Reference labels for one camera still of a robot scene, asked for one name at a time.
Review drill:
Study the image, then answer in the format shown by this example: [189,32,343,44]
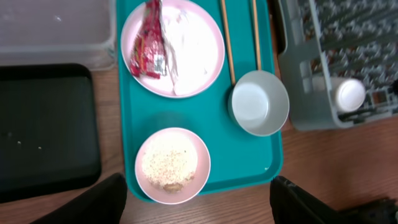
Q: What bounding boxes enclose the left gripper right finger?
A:
[270,176,349,224]

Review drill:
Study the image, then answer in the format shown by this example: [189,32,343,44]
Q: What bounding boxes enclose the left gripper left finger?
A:
[34,173,127,224]

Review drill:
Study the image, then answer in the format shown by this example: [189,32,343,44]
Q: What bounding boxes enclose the peanut shell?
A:
[163,183,184,194]

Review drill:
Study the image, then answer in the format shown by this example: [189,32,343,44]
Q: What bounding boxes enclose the rice leftovers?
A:
[141,138,198,190]

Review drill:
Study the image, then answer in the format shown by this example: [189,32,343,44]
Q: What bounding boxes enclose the white cup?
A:
[312,77,366,113]

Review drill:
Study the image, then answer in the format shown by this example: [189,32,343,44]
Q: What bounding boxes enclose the red snack wrapper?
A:
[129,0,167,80]

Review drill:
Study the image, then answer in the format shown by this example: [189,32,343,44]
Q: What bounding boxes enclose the white tissue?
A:
[162,8,208,96]

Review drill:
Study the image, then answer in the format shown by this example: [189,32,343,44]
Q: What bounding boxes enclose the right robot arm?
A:
[338,197,397,224]

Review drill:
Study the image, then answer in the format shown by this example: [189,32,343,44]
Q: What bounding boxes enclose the grey dishwasher rack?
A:
[275,0,397,131]

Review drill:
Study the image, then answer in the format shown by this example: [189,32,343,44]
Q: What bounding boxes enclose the teal plastic serving tray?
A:
[116,1,284,202]

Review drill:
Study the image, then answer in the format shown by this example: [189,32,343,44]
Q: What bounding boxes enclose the black tray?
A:
[1,63,101,203]

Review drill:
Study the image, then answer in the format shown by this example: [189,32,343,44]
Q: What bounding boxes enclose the grey bowl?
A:
[228,70,290,137]

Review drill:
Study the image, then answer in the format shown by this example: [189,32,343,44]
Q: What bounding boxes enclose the large pink plate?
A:
[135,0,225,98]

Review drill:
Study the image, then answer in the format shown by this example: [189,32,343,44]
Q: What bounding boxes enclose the clear plastic bin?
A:
[1,0,117,70]

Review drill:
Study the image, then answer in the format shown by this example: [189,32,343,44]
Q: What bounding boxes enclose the right wooden chopstick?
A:
[252,0,262,70]

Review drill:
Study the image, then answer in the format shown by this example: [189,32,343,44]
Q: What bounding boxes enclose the wooden chopstick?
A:
[220,0,236,86]
[252,0,262,70]

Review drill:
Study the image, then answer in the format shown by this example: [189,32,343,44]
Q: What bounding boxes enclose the left wooden chopstick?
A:
[220,0,236,86]

